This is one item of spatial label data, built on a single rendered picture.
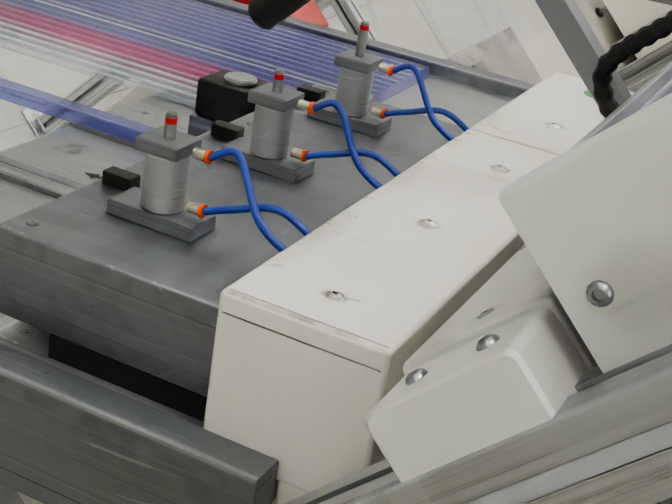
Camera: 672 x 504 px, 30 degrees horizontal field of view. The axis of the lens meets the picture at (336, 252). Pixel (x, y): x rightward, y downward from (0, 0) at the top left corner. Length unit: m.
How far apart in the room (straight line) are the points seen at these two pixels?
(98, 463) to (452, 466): 0.20
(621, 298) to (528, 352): 0.04
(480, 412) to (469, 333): 0.05
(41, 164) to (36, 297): 0.25
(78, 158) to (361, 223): 0.30
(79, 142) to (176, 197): 0.28
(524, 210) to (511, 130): 0.38
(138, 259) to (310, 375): 0.12
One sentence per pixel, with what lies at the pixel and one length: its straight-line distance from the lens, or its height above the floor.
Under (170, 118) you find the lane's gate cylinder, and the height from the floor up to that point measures 1.21.
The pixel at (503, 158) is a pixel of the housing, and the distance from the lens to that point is 0.75.
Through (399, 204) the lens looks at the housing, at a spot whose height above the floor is 1.26.
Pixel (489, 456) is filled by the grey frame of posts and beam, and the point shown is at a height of 1.35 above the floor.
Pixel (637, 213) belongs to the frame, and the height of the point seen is 1.43.
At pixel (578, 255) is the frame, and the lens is 0.42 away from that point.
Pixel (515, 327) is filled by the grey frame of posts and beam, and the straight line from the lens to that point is 0.44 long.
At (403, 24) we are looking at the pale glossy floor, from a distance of 3.80.
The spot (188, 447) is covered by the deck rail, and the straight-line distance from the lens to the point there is 0.55.
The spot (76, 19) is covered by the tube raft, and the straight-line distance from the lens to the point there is 1.16.
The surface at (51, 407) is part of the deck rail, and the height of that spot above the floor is 1.14.
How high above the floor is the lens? 1.57
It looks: 32 degrees down
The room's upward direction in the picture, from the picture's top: 60 degrees clockwise
